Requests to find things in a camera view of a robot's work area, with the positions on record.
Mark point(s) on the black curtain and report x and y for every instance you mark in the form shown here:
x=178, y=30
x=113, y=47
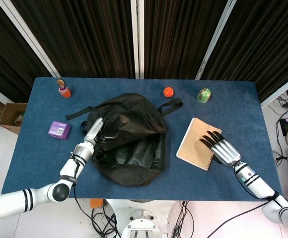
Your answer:
x=84, y=37

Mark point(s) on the orange small box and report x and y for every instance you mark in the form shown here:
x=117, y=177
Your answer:
x=96, y=203

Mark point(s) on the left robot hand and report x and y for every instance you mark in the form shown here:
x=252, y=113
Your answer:
x=94, y=131

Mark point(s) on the black backpack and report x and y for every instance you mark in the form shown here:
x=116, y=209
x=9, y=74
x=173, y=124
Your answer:
x=134, y=146

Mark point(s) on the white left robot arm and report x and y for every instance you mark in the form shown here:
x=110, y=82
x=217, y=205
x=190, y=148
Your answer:
x=47, y=188

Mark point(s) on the blue table cloth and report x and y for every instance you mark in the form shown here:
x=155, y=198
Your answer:
x=144, y=191

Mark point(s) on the cardboard box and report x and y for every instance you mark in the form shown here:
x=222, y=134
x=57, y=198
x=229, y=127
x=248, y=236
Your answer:
x=11, y=116

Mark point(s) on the brown spiral notebook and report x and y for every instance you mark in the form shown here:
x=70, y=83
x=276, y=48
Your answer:
x=193, y=146

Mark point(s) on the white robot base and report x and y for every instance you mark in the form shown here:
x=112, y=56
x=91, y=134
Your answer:
x=140, y=223

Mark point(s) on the white frame post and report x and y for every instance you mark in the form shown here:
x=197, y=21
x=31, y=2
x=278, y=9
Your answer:
x=136, y=37

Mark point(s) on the purple small box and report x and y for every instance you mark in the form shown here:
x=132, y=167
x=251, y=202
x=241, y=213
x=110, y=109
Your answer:
x=58, y=130

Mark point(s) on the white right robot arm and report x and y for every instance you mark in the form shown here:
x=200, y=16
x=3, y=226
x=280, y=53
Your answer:
x=260, y=183

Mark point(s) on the orange bottle with round cap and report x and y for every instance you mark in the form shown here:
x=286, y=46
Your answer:
x=64, y=89

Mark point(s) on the orange round toy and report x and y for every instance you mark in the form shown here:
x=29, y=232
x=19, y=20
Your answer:
x=168, y=92

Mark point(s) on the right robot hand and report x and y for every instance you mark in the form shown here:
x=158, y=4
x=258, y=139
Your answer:
x=223, y=148

